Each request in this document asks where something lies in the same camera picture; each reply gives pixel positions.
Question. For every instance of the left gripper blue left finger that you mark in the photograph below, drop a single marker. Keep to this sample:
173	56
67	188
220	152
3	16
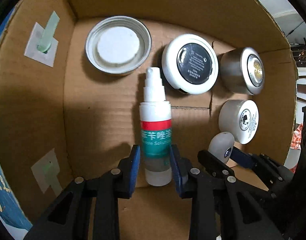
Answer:
129	168

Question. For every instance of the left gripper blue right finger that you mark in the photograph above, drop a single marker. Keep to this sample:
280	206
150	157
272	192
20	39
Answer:
180	171

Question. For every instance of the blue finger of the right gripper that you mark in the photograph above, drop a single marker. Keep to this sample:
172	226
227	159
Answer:
214	168
243	159

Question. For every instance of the small white rounded device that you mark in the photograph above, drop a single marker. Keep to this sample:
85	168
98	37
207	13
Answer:
221	146

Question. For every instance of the white cream jar green print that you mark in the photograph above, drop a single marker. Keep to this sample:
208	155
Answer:
240	118

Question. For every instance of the white green spray bottle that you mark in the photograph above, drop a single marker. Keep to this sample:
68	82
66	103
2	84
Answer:
156	131

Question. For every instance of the silver metal tin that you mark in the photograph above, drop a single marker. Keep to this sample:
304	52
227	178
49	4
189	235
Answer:
242	71

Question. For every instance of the white jar black label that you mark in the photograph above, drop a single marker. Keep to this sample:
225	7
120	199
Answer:
190	64

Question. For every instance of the gold jar lid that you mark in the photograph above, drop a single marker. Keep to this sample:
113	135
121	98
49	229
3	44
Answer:
118	45

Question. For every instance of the orange white patterned cloth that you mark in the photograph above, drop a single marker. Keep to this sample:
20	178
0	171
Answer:
296	138

